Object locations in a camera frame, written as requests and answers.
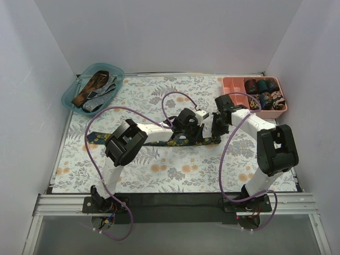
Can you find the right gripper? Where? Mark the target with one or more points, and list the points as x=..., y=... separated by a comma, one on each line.
x=218, y=125

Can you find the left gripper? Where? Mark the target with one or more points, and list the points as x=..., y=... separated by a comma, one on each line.
x=195, y=130

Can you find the navy yellow floral tie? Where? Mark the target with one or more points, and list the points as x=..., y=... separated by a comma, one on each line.
x=97, y=138

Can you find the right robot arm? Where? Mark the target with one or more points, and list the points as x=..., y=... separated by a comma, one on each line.
x=276, y=149

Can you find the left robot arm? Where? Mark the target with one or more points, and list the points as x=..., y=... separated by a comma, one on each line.
x=123, y=145

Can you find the dark red rolled tie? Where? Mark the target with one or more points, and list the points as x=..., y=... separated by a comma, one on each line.
x=251, y=87

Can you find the floral table mat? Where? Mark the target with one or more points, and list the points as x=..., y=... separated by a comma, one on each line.
x=157, y=169

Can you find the navy patterned rolled tie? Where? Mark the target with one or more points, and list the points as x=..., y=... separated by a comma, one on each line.
x=266, y=101

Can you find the teal rolled tie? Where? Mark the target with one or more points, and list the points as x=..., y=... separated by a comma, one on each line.
x=261, y=86

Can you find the black pink floral rolled tie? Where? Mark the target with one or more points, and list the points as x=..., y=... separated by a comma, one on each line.
x=278, y=101

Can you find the grey patterned tie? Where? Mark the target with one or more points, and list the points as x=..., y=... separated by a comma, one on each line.
x=98, y=97

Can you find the brown orange tie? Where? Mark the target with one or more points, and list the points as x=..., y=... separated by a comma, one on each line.
x=98, y=80

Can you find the teal plastic bin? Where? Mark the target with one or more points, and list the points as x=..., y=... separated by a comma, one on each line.
x=82, y=80

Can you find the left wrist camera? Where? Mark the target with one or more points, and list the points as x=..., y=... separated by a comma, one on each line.
x=201, y=115

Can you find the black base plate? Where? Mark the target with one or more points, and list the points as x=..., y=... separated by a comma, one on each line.
x=178, y=208

